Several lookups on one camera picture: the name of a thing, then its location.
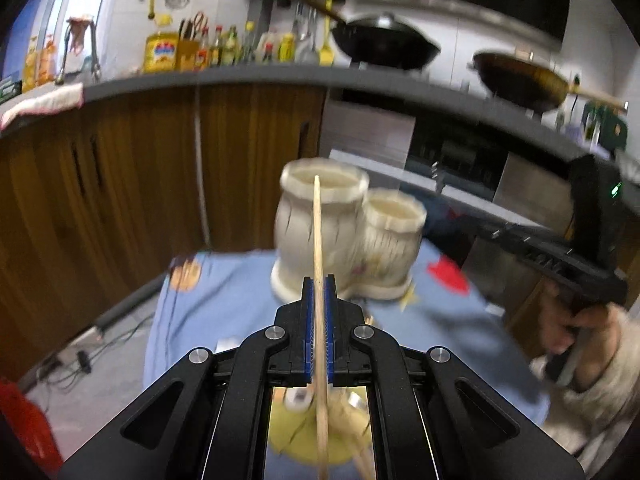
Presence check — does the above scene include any wooden chopstick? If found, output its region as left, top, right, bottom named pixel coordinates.
left=312, top=174, right=329, bottom=480

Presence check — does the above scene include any wooden kitchen cabinet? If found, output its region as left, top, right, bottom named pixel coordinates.
left=1, top=82, right=326, bottom=380

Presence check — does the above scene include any person's right hand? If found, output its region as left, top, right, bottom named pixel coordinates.
left=539, top=280, right=620, bottom=391

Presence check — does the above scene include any blue cartoon tablecloth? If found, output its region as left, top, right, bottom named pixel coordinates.
left=143, top=242, right=549, bottom=425

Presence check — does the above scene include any cream ceramic utensil holder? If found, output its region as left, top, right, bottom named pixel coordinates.
left=270, top=157, right=427, bottom=301

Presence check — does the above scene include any brown frying pan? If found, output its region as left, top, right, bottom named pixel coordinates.
left=468, top=51, right=629, bottom=115

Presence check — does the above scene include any red plastic bag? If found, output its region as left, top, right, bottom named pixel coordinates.
left=0, top=378, right=63, bottom=479

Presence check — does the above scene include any black wok with lid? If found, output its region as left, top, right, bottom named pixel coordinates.
left=299, top=0, right=440, bottom=72

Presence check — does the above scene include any yellow cooking oil bottle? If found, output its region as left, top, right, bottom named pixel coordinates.
left=142, top=14, right=179, bottom=74

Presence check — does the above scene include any white red dish cloth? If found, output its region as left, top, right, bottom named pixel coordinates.
left=1, top=84, right=85, bottom=131

